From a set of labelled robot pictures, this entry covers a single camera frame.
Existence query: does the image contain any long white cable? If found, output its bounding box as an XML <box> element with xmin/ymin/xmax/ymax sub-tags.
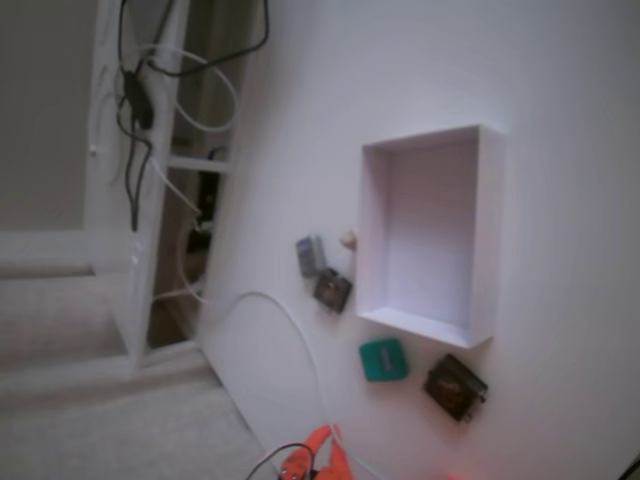
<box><xmin>197</xmin><ymin>291</ymin><xmax>381</xmax><ymax>480</ymax></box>

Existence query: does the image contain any black arm wire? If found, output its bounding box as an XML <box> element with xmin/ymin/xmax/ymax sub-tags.
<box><xmin>243</xmin><ymin>441</ymin><xmax>306</xmax><ymax>480</ymax></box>

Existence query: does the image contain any curved black cable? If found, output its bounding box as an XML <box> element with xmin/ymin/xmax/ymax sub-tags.
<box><xmin>147</xmin><ymin>0</ymin><xmax>272</xmax><ymax>77</ymax></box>

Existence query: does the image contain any black clear-lid small case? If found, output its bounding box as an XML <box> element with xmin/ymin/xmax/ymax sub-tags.
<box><xmin>422</xmin><ymin>353</ymin><xmax>490</xmax><ymax>425</ymax></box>
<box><xmin>313</xmin><ymin>268</ymin><xmax>354</xmax><ymax>315</ymax></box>

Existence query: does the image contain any white cardboard box bin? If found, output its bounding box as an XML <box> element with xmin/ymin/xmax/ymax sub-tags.
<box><xmin>355</xmin><ymin>124</ymin><xmax>507</xmax><ymax>350</ymax></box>

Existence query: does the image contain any white frame furniture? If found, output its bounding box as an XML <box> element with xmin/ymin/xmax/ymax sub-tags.
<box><xmin>88</xmin><ymin>0</ymin><xmax>241</xmax><ymax>374</ymax></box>

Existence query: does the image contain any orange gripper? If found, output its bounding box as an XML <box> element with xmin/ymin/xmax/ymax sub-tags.
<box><xmin>277</xmin><ymin>423</ymin><xmax>354</xmax><ymax>480</ymax></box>

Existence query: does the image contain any green cube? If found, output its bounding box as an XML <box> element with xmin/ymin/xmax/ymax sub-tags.
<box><xmin>357</xmin><ymin>336</ymin><xmax>410</xmax><ymax>384</ymax></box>

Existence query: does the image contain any black cable with adapter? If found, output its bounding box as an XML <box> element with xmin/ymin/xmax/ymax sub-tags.
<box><xmin>115</xmin><ymin>0</ymin><xmax>157</xmax><ymax>232</ymax></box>

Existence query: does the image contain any looped white cable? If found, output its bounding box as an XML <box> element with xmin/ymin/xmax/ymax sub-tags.
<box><xmin>133</xmin><ymin>43</ymin><xmax>237</xmax><ymax>134</ymax></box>

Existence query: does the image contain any grey small case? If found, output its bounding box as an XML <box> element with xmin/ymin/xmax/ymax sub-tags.
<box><xmin>294</xmin><ymin>234</ymin><xmax>328</xmax><ymax>278</ymax></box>

